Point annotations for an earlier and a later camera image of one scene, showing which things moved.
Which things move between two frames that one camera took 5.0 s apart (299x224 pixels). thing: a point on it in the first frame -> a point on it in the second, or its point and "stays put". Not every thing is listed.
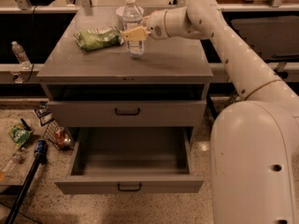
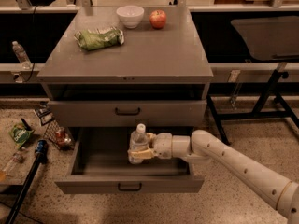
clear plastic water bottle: [133, 18] -> [138, 143]
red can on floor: [59, 135] stays put
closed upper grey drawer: [126, 113] stays put
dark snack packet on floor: [44, 113] stays put
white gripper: [156, 24] -> [163, 146]
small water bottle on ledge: [21, 55] stays put
